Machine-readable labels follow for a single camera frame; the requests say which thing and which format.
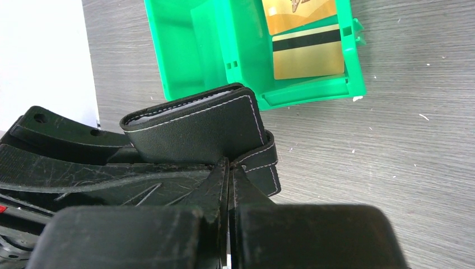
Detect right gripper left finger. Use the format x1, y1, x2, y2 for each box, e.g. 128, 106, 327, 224
27, 158, 230, 268

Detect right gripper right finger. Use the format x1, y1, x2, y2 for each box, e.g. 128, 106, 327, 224
229, 168, 408, 268

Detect gold card with stripe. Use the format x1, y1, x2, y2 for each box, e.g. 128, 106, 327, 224
272, 24, 344, 80

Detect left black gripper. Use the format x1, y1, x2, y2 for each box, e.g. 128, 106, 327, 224
1, 145, 211, 268

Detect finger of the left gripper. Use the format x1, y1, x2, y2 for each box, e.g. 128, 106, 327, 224
10, 106, 130, 152

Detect green plastic two-compartment bin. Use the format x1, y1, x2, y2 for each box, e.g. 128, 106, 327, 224
145, 1, 366, 110

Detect black leather card holder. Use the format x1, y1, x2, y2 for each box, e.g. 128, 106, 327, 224
120, 83, 281, 196

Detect gold patterned card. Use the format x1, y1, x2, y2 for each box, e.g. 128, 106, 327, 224
262, 0, 337, 35

